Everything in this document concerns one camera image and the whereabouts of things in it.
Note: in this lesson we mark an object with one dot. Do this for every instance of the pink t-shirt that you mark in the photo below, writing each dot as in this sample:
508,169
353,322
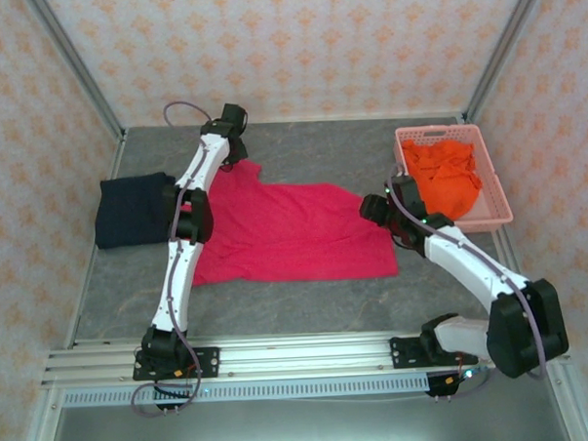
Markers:
299,230

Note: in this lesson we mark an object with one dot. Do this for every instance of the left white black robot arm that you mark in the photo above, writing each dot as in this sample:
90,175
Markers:
179,269

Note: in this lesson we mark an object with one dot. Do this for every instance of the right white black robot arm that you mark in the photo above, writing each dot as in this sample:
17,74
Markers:
466,262

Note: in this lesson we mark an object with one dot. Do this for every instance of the orange t-shirt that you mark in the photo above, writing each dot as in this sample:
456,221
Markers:
444,184

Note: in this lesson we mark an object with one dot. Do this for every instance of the pink plastic basket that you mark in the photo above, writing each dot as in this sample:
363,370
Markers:
466,131

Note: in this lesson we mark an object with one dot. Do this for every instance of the folded navy t-shirt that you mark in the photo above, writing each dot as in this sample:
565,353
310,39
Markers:
127,208

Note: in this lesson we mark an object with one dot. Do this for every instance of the aluminium mounting beam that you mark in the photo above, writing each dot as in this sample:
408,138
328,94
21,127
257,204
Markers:
305,357

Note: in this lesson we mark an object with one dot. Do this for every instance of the grey metal sheet panel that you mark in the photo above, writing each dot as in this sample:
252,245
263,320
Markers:
303,430

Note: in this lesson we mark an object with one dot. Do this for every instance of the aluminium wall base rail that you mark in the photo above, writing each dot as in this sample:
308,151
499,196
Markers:
392,115

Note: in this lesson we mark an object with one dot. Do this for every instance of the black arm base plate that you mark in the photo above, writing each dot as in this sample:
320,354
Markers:
400,352
210,361

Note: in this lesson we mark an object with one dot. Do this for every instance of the aluminium frame post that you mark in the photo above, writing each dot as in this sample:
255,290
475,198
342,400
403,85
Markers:
77,64
505,45

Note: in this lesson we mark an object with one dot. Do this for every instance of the short aluminium frame leg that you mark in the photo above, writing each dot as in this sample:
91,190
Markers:
568,404
39,432

